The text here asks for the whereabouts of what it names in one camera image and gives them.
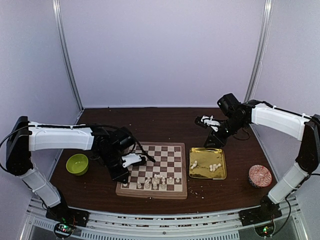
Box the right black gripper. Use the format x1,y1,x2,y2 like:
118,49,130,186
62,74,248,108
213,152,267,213
204,115,247,148

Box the white chess knight piece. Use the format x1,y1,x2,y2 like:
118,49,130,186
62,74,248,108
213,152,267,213
153,174,161,183

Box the white chess bishop piece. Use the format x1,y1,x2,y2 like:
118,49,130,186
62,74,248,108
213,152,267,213
160,182,167,191

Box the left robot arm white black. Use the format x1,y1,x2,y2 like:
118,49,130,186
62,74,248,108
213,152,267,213
2,116,137,222

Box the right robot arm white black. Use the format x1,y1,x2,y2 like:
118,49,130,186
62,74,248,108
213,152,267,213
195,93,320,221

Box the pile of white chess pieces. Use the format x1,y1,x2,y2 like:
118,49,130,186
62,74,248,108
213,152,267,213
209,163,222,172

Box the left green circuit board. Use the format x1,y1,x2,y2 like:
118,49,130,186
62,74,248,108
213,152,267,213
53,223,75,239

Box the green circuit board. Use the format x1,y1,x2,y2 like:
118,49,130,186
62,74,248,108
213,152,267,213
254,223,275,238
53,223,75,239

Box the right green circuit board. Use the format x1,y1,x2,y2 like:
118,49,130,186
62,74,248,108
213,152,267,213
254,223,275,238

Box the gold metal tray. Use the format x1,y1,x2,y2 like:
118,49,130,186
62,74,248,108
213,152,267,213
188,147,227,180

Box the wooden chessboard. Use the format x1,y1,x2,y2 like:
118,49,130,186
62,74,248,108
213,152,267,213
115,142,188,200

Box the green bowl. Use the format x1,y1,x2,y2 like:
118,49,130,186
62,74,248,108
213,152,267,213
65,153,89,176

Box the red patterned bowl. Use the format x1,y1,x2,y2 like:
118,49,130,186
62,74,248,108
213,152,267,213
248,164,273,189

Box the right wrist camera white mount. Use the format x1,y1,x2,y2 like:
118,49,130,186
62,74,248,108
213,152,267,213
194,115,221,132

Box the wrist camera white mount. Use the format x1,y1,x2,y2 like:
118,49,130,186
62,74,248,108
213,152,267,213
194,115,221,132
121,153,146,168

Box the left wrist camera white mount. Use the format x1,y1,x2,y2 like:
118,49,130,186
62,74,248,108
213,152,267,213
121,153,146,168

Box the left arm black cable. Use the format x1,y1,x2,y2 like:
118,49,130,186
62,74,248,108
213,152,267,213
99,123,156,163

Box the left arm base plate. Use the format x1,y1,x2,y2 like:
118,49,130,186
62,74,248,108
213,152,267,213
45,208,90,227

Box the right aluminium corner post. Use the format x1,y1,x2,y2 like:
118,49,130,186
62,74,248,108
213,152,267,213
244,0,274,102

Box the aluminium corner post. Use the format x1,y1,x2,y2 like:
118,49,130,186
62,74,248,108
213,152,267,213
244,0,274,102
52,0,84,112

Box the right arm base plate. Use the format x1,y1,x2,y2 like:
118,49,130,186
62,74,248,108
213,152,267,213
238,206,282,227

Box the left aluminium corner post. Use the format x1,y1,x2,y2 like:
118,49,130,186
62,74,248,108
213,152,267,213
52,0,84,112

